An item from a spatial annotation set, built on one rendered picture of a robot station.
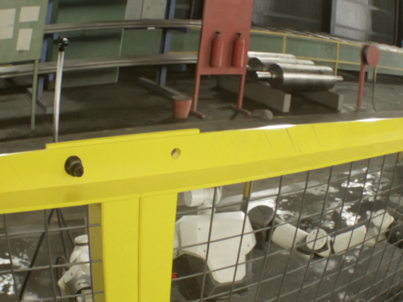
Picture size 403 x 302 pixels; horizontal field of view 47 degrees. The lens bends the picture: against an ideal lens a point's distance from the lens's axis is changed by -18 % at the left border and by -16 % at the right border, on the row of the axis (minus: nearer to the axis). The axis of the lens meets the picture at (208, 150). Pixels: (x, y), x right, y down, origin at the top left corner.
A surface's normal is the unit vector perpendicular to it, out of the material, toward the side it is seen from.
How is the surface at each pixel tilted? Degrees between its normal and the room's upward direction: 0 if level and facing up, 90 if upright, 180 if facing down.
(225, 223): 47
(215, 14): 90
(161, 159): 90
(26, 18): 90
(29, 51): 90
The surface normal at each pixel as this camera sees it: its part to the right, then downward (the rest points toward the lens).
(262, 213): -0.04, -0.88
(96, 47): 0.56, 0.32
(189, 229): -0.36, -0.35
